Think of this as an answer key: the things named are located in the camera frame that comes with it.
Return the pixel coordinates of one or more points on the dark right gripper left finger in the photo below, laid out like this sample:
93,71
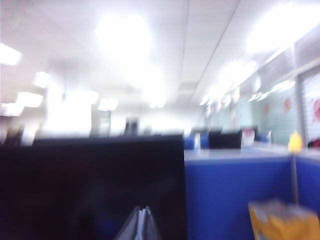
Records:
133,227

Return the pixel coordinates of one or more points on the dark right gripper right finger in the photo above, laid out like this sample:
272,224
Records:
151,227

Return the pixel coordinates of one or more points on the black computer monitor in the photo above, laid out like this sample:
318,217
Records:
225,140
75,187

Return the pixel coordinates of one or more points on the blue office partition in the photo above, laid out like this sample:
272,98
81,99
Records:
225,195

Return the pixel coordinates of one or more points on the yellow snack bag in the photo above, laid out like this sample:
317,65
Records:
282,222

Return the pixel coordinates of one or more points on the small yellow figure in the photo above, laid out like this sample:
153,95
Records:
295,142

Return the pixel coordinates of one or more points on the ceiling light panel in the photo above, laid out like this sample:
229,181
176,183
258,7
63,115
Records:
41,80
10,54

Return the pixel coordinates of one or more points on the red window sticker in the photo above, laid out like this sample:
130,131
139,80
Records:
316,110

